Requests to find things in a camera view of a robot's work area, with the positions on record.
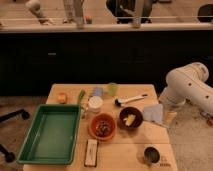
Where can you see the white rectangular eraser block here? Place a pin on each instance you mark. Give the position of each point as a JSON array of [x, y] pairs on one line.
[[91, 153]]

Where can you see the orange bowl with items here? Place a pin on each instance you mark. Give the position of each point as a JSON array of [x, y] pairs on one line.
[[102, 127]]

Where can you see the metal cup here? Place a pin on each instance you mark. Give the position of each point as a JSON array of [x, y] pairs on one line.
[[151, 155]]

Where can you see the small orange apple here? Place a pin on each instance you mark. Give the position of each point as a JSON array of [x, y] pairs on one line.
[[62, 98]]

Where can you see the dark brown bowl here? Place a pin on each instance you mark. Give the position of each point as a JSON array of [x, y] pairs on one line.
[[131, 110]]

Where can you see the white round container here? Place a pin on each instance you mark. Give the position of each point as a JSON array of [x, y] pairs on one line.
[[95, 103]]

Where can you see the yellow food piece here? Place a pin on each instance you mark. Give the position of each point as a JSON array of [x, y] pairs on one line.
[[129, 119]]

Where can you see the light blue cloth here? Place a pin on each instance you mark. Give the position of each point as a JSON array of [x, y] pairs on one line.
[[154, 113]]

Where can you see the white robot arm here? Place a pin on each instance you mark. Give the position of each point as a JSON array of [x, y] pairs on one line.
[[187, 83]]

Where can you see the green plastic tray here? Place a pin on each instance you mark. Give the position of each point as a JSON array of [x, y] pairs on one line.
[[52, 136]]

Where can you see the green plastic cup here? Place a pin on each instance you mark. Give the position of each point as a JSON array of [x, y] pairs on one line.
[[112, 89]]

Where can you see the green vegetable toy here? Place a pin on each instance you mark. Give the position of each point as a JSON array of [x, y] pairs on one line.
[[80, 96]]

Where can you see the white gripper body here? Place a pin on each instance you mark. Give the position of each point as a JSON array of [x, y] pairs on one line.
[[169, 117]]

